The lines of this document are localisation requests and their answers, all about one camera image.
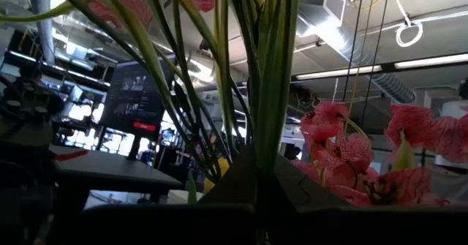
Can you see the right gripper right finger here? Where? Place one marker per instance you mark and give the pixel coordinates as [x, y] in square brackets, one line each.
[347, 226]

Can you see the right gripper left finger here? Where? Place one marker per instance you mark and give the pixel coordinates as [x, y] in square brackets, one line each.
[183, 226]

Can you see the yellow artificial tulip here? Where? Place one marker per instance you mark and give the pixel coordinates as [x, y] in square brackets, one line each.
[219, 169]

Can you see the pink artificial flower bunch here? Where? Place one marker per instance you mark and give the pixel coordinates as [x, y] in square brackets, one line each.
[428, 135]
[336, 146]
[272, 91]

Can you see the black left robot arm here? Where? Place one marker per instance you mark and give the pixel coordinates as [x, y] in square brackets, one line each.
[25, 128]

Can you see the grey desk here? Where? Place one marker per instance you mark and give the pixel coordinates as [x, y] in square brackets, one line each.
[109, 172]

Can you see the desk computer monitor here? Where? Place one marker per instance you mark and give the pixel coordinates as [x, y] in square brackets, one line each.
[131, 102]

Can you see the overhead light bar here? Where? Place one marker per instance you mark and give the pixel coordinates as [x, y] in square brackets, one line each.
[387, 68]

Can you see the silver ventilation duct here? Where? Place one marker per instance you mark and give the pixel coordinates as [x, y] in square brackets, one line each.
[329, 29]

